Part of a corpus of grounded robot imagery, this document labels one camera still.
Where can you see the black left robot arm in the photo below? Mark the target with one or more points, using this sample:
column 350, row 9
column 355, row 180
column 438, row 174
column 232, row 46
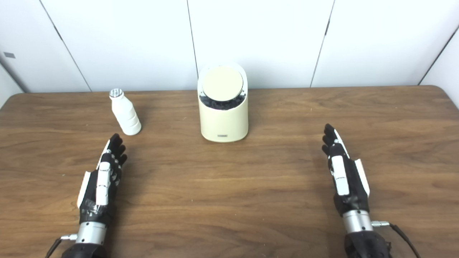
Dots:
column 90, row 234

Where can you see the white and black left hand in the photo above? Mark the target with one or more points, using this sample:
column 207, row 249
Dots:
column 102, row 179

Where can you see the small grey wall tag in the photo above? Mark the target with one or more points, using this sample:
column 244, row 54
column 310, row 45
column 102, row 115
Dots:
column 9, row 55

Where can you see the cream-colored desktop bin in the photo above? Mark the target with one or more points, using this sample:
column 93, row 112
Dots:
column 224, row 122

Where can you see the round cream bin lid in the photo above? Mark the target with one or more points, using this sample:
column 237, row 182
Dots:
column 221, row 83

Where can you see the small white plastic bottle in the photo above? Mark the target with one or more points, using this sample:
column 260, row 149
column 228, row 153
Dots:
column 126, row 114

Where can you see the black bin liner bag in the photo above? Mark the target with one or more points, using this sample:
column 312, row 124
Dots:
column 222, row 104

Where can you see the white and black right hand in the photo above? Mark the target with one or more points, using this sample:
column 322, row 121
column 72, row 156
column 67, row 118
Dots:
column 344, row 179

